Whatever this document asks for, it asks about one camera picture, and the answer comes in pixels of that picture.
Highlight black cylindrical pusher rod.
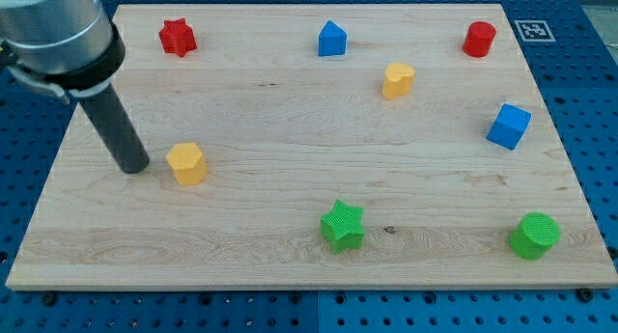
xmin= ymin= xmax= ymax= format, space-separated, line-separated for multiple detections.
xmin=77 ymin=85 xmax=150 ymax=174

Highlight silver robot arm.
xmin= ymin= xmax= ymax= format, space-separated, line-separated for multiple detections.
xmin=1 ymin=0 xmax=150 ymax=174

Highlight wooden board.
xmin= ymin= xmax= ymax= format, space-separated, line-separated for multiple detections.
xmin=7 ymin=4 xmax=617 ymax=291

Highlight yellow hexagon block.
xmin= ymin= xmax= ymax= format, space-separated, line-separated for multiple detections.
xmin=165 ymin=142 xmax=209 ymax=186

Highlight red star block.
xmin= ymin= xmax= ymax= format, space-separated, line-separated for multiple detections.
xmin=158 ymin=17 xmax=197 ymax=58

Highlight blue triangular prism block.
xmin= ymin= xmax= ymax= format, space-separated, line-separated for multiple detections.
xmin=318 ymin=20 xmax=348 ymax=57

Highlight green star block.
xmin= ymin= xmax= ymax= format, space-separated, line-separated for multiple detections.
xmin=320 ymin=200 xmax=365 ymax=254

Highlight yellow heart block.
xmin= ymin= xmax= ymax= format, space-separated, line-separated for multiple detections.
xmin=381 ymin=63 xmax=415 ymax=100

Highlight red cylinder block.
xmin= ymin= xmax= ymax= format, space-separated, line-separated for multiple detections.
xmin=463 ymin=21 xmax=497 ymax=58

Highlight blue cube block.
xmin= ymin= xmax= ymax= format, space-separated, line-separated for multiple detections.
xmin=486 ymin=103 xmax=532 ymax=150

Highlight white fiducial marker tag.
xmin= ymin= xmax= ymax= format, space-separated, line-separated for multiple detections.
xmin=514 ymin=19 xmax=555 ymax=43

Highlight green cylinder block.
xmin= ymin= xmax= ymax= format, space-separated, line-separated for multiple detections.
xmin=509 ymin=211 xmax=561 ymax=260

